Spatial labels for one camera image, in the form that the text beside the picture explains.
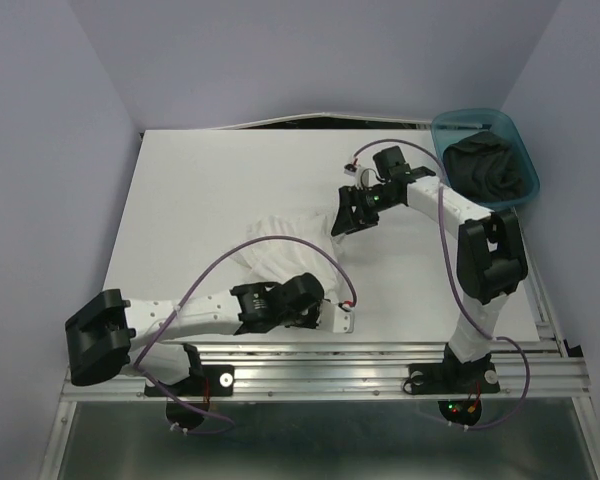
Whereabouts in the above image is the white pleated skirt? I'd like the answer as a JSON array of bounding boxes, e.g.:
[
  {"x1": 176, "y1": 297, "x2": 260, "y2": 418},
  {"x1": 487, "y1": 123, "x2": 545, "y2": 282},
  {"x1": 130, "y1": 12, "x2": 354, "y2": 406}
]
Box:
[{"x1": 231, "y1": 210, "x2": 346, "y2": 301}]

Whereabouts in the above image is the teal plastic basket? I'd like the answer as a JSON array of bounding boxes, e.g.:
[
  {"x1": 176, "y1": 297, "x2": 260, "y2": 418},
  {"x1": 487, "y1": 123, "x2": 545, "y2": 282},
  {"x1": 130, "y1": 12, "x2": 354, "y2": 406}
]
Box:
[{"x1": 431, "y1": 108, "x2": 540, "y2": 210}]

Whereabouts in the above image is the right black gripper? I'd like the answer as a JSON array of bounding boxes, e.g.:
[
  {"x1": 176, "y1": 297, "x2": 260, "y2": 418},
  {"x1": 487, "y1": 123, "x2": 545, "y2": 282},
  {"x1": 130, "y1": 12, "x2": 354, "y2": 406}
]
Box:
[{"x1": 329, "y1": 185, "x2": 399, "y2": 238}]

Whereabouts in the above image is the aluminium rail frame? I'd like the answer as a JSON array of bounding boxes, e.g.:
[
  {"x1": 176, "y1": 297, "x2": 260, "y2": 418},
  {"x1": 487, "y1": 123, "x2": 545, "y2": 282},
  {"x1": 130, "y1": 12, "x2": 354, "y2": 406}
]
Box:
[{"x1": 39, "y1": 117, "x2": 600, "y2": 480}]

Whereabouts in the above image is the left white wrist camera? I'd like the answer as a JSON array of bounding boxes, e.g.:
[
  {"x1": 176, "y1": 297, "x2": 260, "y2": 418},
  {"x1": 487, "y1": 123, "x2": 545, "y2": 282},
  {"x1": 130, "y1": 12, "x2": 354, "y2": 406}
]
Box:
[{"x1": 316, "y1": 301, "x2": 355, "y2": 334}]

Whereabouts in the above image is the black skirt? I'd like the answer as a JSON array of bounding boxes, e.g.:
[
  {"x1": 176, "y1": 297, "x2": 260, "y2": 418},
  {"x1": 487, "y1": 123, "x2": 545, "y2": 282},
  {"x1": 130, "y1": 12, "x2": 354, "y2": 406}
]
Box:
[{"x1": 443, "y1": 131, "x2": 526, "y2": 203}]

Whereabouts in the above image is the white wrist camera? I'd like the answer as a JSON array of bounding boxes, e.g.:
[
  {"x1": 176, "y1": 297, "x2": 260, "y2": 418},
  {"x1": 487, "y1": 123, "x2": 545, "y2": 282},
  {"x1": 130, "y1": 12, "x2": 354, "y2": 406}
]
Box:
[
  {"x1": 316, "y1": 301, "x2": 355, "y2": 334},
  {"x1": 344, "y1": 158, "x2": 380, "y2": 188}
]

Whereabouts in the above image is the purple cable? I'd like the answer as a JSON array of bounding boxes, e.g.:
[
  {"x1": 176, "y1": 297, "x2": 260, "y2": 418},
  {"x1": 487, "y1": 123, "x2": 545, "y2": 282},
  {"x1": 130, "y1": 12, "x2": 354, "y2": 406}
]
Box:
[
  {"x1": 347, "y1": 137, "x2": 532, "y2": 432},
  {"x1": 132, "y1": 234, "x2": 358, "y2": 435}
]

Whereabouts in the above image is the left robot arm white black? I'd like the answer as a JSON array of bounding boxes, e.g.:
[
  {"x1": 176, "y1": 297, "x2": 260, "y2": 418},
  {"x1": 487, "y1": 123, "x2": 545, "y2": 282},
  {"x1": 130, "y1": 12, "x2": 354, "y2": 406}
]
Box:
[{"x1": 65, "y1": 273, "x2": 328, "y2": 394}]

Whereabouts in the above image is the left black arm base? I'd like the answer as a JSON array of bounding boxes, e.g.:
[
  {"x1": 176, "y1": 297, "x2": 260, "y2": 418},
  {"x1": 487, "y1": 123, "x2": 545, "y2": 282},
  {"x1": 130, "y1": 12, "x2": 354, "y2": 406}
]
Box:
[{"x1": 144, "y1": 344, "x2": 236, "y2": 435}]

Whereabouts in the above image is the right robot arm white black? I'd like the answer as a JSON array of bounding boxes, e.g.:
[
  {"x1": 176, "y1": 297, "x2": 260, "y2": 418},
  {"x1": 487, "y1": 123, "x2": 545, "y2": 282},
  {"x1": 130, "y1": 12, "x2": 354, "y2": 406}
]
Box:
[{"x1": 331, "y1": 146, "x2": 528, "y2": 390}]

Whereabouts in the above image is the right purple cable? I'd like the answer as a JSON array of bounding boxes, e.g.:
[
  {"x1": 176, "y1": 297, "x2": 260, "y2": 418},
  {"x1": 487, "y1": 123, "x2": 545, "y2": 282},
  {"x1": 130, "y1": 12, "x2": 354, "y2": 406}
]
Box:
[{"x1": 347, "y1": 137, "x2": 532, "y2": 432}]

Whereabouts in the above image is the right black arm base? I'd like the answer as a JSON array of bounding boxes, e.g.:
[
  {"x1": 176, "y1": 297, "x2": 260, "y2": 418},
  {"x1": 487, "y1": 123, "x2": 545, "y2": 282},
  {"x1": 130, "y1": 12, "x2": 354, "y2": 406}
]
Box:
[{"x1": 401, "y1": 345, "x2": 500, "y2": 429}]

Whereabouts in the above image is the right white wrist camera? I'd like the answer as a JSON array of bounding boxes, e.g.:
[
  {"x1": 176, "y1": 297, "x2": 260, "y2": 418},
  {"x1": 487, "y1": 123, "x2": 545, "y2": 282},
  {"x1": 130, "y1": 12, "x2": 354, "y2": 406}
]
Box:
[{"x1": 344, "y1": 158, "x2": 380, "y2": 188}]

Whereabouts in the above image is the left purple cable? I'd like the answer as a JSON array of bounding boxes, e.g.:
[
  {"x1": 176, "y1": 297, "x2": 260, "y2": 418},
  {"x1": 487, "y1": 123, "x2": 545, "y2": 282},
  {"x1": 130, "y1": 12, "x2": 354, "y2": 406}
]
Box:
[{"x1": 132, "y1": 234, "x2": 358, "y2": 435}]

